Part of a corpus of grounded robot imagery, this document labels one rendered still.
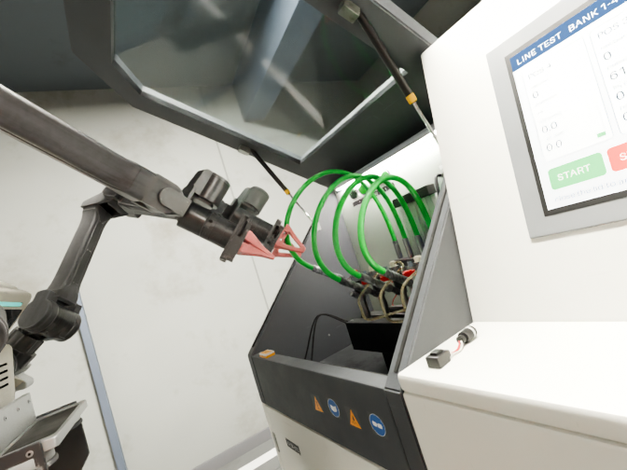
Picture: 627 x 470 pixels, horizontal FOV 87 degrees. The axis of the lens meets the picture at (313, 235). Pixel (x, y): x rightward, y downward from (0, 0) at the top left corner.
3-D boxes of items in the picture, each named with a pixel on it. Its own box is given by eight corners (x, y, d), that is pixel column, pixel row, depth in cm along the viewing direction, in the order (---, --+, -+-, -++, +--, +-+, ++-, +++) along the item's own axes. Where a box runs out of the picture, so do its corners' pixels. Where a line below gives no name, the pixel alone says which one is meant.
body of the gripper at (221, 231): (252, 216, 66) (218, 199, 65) (228, 261, 64) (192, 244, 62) (249, 222, 73) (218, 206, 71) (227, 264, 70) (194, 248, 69)
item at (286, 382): (266, 405, 104) (251, 355, 105) (277, 398, 107) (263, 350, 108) (414, 486, 53) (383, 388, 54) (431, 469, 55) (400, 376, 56)
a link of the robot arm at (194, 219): (173, 226, 68) (170, 219, 62) (189, 198, 70) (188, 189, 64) (204, 241, 69) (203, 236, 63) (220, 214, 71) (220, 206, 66)
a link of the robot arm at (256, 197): (219, 228, 93) (204, 209, 86) (241, 198, 98) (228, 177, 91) (254, 238, 88) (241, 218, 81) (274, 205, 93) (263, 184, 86)
